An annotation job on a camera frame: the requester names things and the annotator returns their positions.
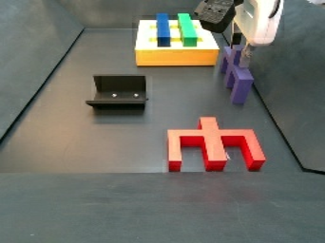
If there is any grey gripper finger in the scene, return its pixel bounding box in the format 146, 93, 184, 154
239, 44, 256, 68

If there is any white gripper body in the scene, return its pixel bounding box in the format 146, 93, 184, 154
235, 0, 285, 47

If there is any purple comb-shaped block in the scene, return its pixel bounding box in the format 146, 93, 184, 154
221, 45, 255, 104

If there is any yellow slotted board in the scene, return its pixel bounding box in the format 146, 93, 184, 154
136, 20, 220, 66

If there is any green long bar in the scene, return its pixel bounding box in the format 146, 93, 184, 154
178, 13, 198, 47

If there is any blue long bar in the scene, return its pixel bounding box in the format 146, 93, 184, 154
157, 13, 170, 47

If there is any red comb-shaped block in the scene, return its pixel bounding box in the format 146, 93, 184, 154
168, 117, 267, 172

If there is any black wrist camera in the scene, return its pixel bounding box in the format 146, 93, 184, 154
194, 0, 244, 33

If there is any black angle bracket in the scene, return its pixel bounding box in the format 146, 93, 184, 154
87, 74, 148, 108

